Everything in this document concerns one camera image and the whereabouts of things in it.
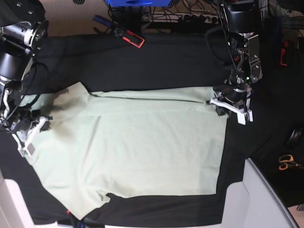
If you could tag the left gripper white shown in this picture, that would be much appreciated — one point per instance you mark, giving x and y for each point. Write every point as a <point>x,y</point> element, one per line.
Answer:
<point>243,111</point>

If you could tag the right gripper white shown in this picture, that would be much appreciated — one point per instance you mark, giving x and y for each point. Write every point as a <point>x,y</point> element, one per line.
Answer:
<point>24,132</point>

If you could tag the light green T-shirt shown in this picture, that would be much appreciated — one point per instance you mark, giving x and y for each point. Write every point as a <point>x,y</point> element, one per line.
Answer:
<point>166,142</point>

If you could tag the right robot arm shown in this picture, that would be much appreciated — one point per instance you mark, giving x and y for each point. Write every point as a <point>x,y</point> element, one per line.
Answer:
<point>23,27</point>

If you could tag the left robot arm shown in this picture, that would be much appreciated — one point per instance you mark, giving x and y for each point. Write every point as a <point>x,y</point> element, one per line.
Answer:
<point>240,21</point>

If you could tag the black table cloth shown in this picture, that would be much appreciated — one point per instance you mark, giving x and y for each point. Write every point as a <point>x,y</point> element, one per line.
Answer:
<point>103,63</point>

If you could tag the black computer mouse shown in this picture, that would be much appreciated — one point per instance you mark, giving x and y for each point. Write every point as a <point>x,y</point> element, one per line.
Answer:
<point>294,138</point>

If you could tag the white bin left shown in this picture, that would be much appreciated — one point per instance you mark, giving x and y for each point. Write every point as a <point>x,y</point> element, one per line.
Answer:
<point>13,210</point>

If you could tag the red clamp right side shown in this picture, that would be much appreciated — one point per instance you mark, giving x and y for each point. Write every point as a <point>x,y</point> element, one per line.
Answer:
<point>284,56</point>

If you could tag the red clamp bottom edge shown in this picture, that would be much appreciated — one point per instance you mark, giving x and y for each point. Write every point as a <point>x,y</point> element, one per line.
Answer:
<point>84,223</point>

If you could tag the blue box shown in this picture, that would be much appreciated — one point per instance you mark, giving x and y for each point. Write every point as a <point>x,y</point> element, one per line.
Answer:
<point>145,3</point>

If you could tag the orange handled scissors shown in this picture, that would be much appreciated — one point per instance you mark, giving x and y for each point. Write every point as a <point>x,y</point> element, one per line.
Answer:
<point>287,162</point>

